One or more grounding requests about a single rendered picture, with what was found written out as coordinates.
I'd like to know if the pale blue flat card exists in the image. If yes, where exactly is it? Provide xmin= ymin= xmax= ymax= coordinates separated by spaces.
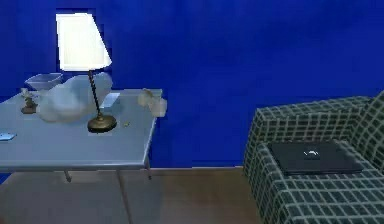
xmin=100 ymin=92 xmax=121 ymax=109

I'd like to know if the grey blue table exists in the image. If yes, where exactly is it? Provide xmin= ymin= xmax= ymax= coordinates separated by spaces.
xmin=0 ymin=87 xmax=164 ymax=224

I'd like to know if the black closed laptop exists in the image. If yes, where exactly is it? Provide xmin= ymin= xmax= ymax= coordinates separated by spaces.
xmin=268 ymin=141 xmax=365 ymax=177

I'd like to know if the small white statuette brown base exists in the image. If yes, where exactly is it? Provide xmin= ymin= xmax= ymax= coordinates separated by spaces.
xmin=19 ymin=87 xmax=38 ymax=115

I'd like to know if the white shade table lamp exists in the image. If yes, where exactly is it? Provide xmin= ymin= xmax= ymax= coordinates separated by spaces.
xmin=55 ymin=12 xmax=118 ymax=134

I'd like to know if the pale crumpled object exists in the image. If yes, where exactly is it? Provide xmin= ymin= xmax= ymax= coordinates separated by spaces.
xmin=137 ymin=87 xmax=168 ymax=118

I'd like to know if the green checked sofa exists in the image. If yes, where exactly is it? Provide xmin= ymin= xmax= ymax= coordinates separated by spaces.
xmin=242 ymin=90 xmax=384 ymax=224

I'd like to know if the white lumpy cloth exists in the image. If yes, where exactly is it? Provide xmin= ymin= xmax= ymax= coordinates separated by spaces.
xmin=36 ymin=71 xmax=114 ymax=123

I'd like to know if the pale blue bowl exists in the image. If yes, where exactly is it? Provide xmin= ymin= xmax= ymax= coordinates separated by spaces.
xmin=24 ymin=72 xmax=64 ymax=91

